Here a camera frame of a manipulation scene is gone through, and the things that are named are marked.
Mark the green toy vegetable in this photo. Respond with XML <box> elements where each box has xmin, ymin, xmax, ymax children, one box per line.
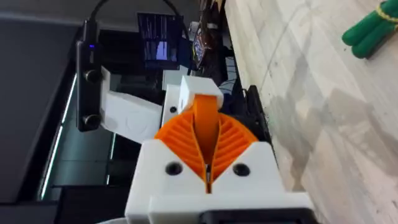
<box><xmin>341</xmin><ymin>0</ymin><xmax>398</xmax><ymax>60</ymax></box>

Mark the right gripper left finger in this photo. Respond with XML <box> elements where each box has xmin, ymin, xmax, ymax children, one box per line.
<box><xmin>124</xmin><ymin>108</ymin><xmax>209</xmax><ymax>224</ymax></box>

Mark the computer monitor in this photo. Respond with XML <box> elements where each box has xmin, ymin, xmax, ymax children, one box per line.
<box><xmin>136</xmin><ymin>12</ymin><xmax>185</xmax><ymax>71</ymax></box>

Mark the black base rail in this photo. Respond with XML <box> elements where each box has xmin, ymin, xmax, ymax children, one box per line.
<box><xmin>241</xmin><ymin>84</ymin><xmax>278</xmax><ymax>156</ymax></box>

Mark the heap of electronics and cables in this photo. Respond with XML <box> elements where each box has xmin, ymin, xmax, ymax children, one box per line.
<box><xmin>188</xmin><ymin>0</ymin><xmax>238</xmax><ymax>85</ymax></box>

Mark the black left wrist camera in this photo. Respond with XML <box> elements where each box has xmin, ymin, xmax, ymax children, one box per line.
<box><xmin>75</xmin><ymin>39</ymin><xmax>104</xmax><ymax>133</ymax></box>

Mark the black camera cable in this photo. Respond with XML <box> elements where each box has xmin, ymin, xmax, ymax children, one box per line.
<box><xmin>81</xmin><ymin>0</ymin><xmax>109</xmax><ymax>44</ymax></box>

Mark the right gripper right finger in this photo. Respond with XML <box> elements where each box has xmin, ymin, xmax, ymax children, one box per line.
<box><xmin>210</xmin><ymin>112</ymin><xmax>286</xmax><ymax>195</ymax></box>

